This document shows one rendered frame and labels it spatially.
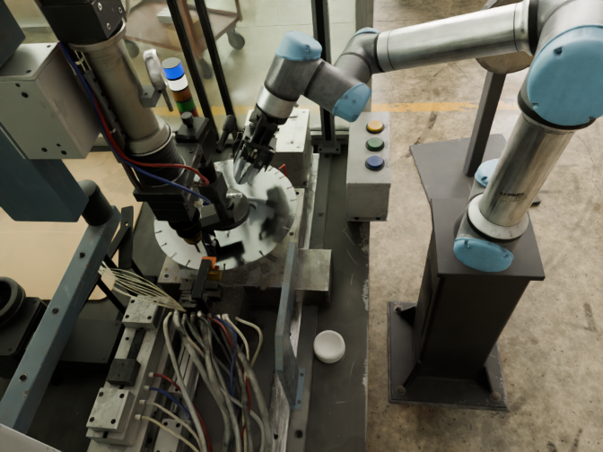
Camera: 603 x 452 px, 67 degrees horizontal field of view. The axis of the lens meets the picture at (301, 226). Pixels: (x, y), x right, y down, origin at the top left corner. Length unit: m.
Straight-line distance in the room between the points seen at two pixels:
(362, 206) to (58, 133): 0.79
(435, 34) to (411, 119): 1.87
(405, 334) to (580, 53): 1.39
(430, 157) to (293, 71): 1.70
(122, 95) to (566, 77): 0.58
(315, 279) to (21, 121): 0.68
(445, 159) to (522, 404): 1.23
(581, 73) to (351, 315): 0.68
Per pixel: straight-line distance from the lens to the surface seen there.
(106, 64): 0.63
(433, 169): 2.44
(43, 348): 0.90
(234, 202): 1.06
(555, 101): 0.73
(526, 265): 1.24
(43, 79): 0.60
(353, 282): 1.14
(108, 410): 0.98
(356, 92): 0.87
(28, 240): 1.53
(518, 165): 0.85
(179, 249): 1.02
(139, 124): 0.67
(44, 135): 0.65
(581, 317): 2.13
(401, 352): 1.87
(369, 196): 1.18
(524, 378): 1.94
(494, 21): 0.88
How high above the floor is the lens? 1.73
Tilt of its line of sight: 51 degrees down
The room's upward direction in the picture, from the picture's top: 9 degrees counter-clockwise
